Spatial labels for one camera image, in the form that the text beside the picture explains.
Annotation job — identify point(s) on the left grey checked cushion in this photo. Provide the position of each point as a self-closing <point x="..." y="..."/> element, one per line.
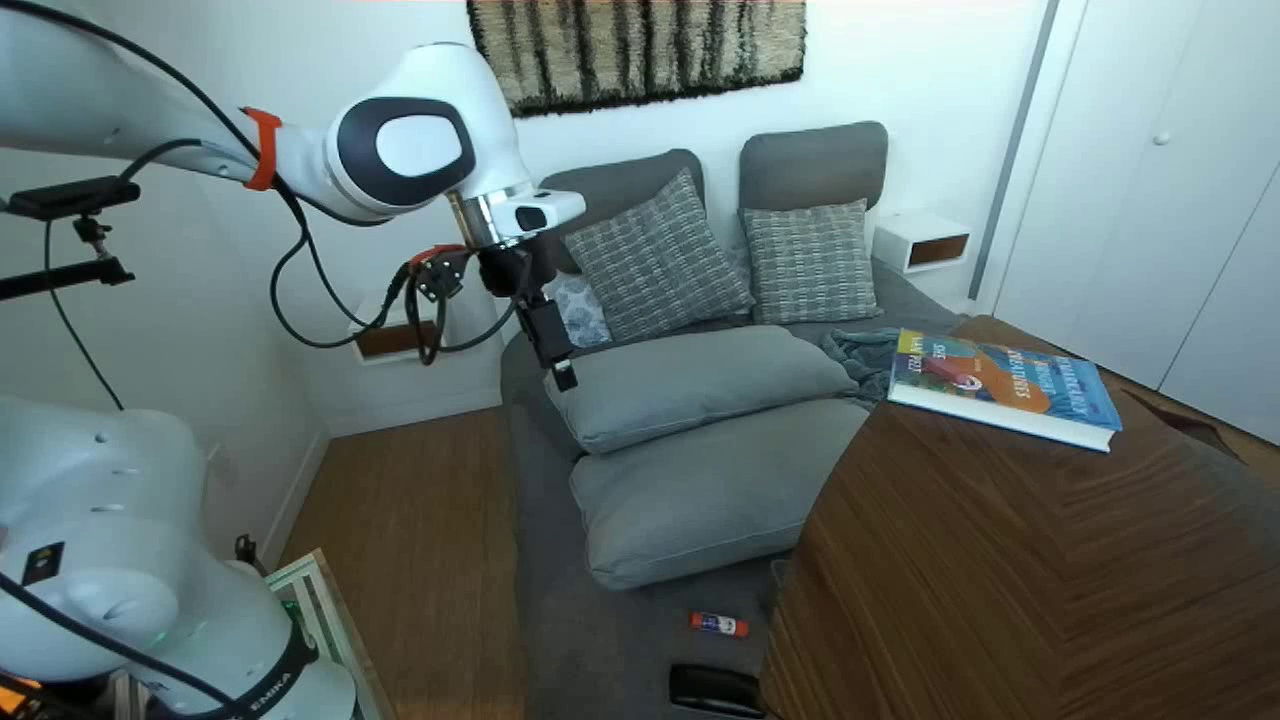
<point x="659" y="270"/>

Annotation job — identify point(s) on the grey bed cover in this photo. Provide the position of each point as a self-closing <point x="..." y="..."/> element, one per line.
<point x="602" y="653"/>

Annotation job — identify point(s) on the white wardrobe doors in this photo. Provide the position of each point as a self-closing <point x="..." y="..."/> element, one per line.
<point x="1147" y="204"/>

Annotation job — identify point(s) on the white framed robot base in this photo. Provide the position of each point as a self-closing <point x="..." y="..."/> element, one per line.
<point x="315" y="599"/>

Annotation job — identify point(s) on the colourful blue hardcover book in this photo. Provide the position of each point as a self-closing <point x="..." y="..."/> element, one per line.
<point x="1039" y="392"/>

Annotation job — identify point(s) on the teal knitted blanket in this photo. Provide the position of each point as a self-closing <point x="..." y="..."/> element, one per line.
<point x="867" y="357"/>

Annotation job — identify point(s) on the black phone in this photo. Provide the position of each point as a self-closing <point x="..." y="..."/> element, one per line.
<point x="715" y="690"/>

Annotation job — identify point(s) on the upper grey plain pillow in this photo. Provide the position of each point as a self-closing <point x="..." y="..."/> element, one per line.
<point x="665" y="385"/>

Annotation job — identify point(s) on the right grey checked cushion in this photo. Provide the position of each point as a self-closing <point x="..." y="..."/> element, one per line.
<point x="810" y="263"/>

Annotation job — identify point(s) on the lower grey plain pillow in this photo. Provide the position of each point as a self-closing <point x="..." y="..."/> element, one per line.
<point x="711" y="498"/>

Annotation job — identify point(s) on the wooden side table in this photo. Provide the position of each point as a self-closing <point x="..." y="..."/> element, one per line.
<point x="973" y="574"/>

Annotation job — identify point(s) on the white wall shelf box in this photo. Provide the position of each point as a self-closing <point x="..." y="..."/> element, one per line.
<point x="915" y="247"/>

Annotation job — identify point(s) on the shaggy wall hanging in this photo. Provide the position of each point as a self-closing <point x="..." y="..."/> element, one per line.
<point x="609" y="54"/>

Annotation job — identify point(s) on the right grey headrest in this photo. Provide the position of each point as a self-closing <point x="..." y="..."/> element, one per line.
<point x="814" y="166"/>

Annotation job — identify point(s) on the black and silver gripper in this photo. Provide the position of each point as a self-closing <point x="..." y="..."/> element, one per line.
<point x="502" y="231"/>

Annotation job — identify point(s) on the left grey headrest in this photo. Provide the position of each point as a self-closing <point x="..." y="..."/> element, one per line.
<point x="612" y="190"/>

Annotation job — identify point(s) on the small red and blue object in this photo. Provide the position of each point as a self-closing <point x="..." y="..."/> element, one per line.
<point x="721" y="627"/>

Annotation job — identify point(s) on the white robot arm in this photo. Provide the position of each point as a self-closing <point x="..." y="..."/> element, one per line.
<point x="104" y="562"/>

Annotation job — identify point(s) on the grey checked cushion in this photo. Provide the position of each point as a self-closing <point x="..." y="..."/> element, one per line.
<point x="659" y="270"/>
<point x="810" y="263"/>

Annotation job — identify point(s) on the grey plain pillow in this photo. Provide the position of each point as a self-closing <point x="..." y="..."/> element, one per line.
<point x="711" y="498"/>
<point x="665" y="385"/>

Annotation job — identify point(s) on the grey headrest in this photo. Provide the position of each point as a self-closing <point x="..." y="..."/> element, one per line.
<point x="612" y="190"/>
<point x="814" y="166"/>

